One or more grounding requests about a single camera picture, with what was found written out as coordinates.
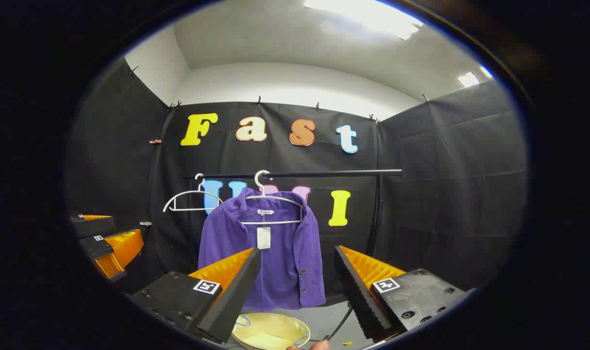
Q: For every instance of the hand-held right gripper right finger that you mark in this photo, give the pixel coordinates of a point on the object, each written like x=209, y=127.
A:
x=355, y=296

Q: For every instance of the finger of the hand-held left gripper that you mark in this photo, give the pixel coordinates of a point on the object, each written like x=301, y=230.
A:
x=96, y=247
x=98, y=227

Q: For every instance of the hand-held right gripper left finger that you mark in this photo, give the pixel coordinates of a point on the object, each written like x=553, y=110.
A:
x=236, y=296

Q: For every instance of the cream round laundry hamper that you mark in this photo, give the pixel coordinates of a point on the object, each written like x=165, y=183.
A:
x=270, y=330

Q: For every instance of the large white clothes hanger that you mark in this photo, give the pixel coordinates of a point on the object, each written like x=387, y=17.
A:
x=264, y=190

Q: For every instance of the small white clothes hanger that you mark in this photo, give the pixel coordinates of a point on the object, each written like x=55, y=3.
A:
x=193, y=209

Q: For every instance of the black clothes rack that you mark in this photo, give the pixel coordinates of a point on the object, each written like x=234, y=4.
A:
x=324, y=173

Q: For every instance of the black backdrop cloth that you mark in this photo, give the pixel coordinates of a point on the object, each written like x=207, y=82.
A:
x=421, y=194

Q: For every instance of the row of black clips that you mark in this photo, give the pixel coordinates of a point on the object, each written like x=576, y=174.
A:
x=258, y=101

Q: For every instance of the ceiling light panel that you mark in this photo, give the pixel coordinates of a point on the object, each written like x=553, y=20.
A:
x=468, y=79

